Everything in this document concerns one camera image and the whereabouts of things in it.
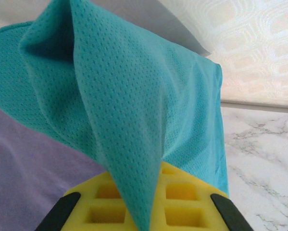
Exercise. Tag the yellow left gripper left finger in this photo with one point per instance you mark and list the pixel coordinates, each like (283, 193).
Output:
(83, 204)

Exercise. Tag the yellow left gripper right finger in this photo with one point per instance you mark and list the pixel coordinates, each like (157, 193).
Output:
(201, 207)

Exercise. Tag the teal t-shirt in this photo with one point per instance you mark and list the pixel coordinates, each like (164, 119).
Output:
(122, 96)

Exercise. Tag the folded lilac t-shirt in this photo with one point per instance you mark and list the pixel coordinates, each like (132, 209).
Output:
(26, 168)

